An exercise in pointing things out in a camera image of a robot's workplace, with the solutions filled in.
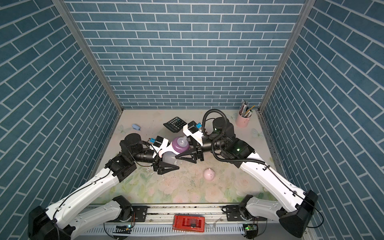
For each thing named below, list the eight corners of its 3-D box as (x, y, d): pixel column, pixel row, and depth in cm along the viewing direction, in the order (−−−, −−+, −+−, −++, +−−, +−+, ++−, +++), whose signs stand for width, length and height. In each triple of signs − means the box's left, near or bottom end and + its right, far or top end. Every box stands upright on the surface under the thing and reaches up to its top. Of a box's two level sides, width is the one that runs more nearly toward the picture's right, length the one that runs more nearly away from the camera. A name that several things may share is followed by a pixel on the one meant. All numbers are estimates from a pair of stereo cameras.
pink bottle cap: (207, 182, 86) (208, 179, 82) (202, 174, 89) (202, 171, 85) (215, 177, 88) (216, 174, 84) (209, 169, 91) (210, 166, 87)
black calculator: (164, 125, 112) (163, 123, 110) (175, 116, 118) (174, 114, 116) (176, 134, 107) (175, 132, 105) (186, 124, 113) (186, 122, 112)
